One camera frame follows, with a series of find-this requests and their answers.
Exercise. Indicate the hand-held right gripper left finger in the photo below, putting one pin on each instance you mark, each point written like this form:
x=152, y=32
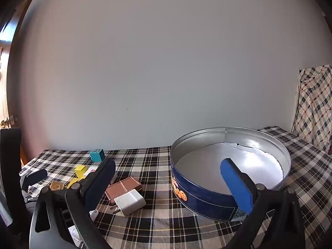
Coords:
x=98, y=184

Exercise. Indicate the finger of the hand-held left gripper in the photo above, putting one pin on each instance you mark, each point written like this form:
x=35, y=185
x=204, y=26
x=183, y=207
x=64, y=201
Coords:
x=33, y=176

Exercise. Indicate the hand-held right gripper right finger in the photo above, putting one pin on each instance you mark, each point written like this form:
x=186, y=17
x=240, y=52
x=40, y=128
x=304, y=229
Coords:
x=236, y=186

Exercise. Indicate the brown rectangular box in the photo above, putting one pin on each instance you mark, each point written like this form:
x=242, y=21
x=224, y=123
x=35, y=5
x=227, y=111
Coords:
x=122, y=186

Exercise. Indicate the plain yellow toy block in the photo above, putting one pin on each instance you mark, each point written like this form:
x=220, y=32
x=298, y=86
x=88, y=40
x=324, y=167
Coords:
x=80, y=170

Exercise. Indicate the moon print toy block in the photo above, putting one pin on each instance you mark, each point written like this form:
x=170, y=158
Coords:
x=57, y=185

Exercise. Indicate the teal toy block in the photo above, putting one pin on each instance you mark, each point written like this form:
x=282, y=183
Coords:
x=96, y=156

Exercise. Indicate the white charger plug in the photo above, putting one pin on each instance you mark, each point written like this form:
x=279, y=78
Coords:
x=131, y=201

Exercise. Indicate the round blue cookie tin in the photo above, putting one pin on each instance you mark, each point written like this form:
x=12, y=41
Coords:
x=202, y=202

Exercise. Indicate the brass door knob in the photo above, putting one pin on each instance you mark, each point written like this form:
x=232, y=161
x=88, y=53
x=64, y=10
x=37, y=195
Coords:
x=4, y=123

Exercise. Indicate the black white plaid blanket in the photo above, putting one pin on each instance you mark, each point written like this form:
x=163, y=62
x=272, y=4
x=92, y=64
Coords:
x=160, y=166

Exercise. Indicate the beige diamond plaid cloth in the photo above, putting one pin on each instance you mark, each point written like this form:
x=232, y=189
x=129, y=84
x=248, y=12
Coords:
x=311, y=103

